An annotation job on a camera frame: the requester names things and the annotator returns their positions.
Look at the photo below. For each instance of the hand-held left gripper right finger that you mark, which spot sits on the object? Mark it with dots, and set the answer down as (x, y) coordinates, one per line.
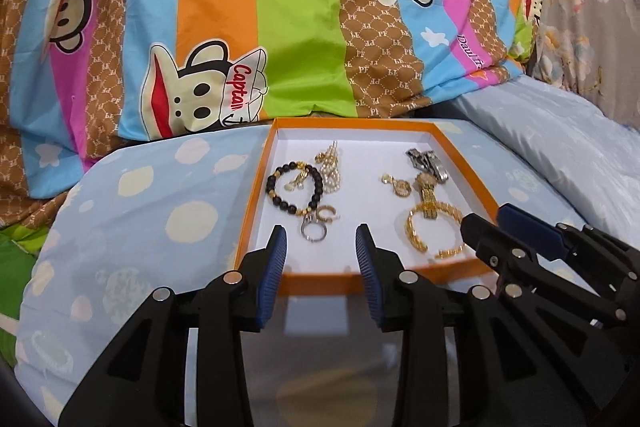
(371, 279)

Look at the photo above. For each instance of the light blue pillow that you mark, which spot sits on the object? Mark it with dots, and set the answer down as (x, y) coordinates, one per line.
(550, 142)

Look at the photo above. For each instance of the striped cartoon printed blanket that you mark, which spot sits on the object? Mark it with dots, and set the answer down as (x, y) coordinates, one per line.
(300, 32)

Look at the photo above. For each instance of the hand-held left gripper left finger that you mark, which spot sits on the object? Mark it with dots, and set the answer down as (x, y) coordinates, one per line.
(270, 279)

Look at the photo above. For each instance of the small gold earring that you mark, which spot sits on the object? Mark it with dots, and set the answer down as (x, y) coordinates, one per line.
(297, 180)

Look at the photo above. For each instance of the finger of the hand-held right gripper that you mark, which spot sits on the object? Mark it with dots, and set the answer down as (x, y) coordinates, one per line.
(530, 287)
(530, 229)

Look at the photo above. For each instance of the light blue dotted sheet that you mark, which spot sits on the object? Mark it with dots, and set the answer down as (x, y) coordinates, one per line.
(150, 232)

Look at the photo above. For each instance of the orange and white box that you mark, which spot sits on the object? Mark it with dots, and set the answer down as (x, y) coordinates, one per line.
(360, 167)

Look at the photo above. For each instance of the gold hoop earring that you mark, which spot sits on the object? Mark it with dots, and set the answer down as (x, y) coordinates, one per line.
(334, 217)

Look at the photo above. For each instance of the gold metal watch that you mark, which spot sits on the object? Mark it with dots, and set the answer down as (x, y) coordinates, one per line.
(429, 198)

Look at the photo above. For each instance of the grey floral cloth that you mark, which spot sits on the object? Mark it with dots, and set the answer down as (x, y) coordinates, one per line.
(590, 7)

